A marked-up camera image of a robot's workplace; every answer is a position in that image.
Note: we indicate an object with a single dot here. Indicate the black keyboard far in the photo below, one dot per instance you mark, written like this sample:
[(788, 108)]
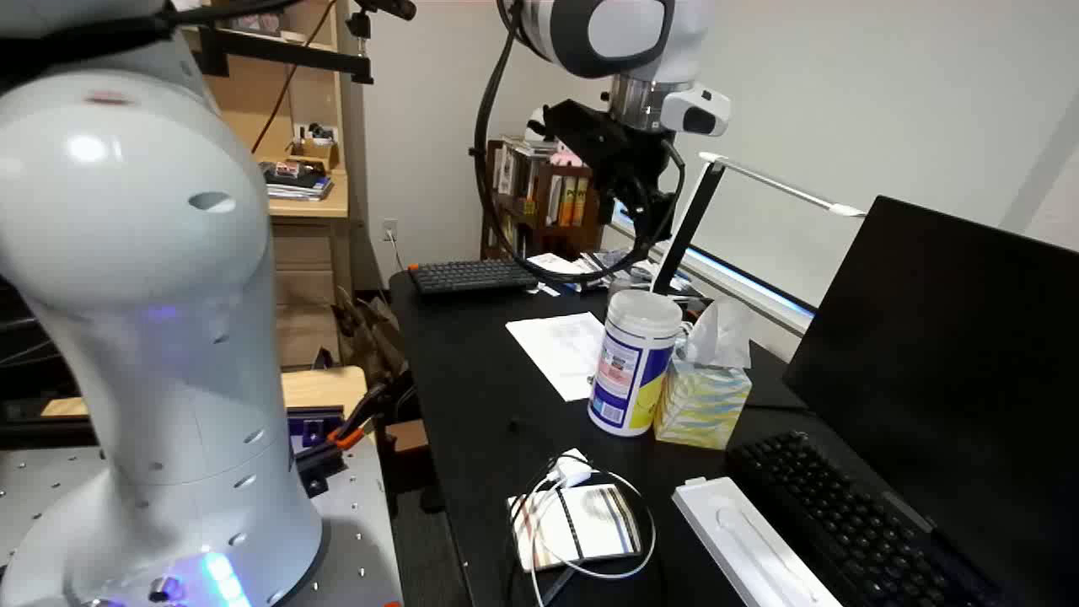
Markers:
[(471, 277)]

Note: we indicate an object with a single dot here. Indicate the white paper sheet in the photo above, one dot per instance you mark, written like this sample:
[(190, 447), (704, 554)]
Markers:
[(566, 347)]

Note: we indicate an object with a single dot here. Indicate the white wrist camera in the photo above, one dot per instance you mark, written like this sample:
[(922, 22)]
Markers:
[(695, 108)]

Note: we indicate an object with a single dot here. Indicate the yellow patterned tissue box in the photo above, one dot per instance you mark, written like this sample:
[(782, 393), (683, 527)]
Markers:
[(711, 379)]

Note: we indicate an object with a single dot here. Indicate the small bookcase with books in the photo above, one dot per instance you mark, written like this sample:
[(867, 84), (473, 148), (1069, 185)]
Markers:
[(546, 199)]

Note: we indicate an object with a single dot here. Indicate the black keyboard near monitor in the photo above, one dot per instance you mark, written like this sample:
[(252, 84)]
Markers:
[(856, 539)]

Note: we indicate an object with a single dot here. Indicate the black computer monitor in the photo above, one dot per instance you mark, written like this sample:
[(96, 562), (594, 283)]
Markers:
[(946, 355)]

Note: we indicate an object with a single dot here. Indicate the silver desk lamp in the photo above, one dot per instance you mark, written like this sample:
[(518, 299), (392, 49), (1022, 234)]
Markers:
[(763, 228)]

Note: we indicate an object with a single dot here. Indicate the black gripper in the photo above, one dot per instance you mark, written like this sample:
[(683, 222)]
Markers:
[(625, 162)]

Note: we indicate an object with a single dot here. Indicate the striped booklet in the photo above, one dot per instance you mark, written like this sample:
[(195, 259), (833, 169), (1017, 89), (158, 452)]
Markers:
[(573, 527)]

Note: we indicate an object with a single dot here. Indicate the white wipes canister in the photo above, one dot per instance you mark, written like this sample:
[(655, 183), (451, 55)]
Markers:
[(639, 339)]

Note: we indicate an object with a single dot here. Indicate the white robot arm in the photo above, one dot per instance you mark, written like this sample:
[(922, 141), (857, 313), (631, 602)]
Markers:
[(138, 230)]

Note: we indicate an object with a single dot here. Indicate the long white box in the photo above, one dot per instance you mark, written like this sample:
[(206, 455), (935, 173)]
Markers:
[(752, 557)]

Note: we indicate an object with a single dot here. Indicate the wooden shelf unit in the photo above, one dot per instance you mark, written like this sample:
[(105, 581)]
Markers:
[(283, 78)]

